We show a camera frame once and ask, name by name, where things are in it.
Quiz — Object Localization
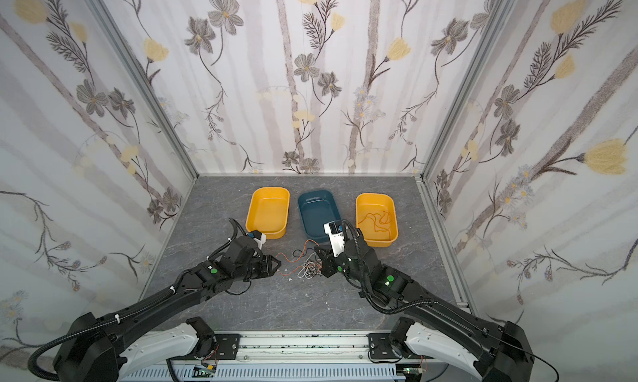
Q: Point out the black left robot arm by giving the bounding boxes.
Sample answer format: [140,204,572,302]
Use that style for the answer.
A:
[28,219,281,381]

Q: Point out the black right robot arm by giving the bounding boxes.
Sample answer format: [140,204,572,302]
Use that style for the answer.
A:
[316,220,540,381]

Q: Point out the left yellow plastic tray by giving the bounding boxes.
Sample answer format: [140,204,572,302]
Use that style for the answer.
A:
[246,187,290,240]

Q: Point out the yellow plastic tray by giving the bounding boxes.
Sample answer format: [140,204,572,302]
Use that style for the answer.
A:
[246,187,290,240]
[356,193,399,248]

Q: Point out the teal plastic tray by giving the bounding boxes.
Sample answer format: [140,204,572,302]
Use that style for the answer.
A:
[297,189,342,243]

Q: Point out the right yellow plastic tray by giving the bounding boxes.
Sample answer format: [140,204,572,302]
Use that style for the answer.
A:
[356,193,399,248]

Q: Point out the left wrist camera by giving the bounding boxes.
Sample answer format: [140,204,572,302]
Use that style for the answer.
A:
[248,230,267,250]

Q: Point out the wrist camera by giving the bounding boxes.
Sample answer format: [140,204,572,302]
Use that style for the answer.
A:
[324,221,345,257]
[248,230,267,250]

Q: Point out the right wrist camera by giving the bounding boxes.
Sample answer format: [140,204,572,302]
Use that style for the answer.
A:
[324,221,345,257]

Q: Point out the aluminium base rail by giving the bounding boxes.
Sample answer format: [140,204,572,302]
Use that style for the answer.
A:
[124,323,482,381]

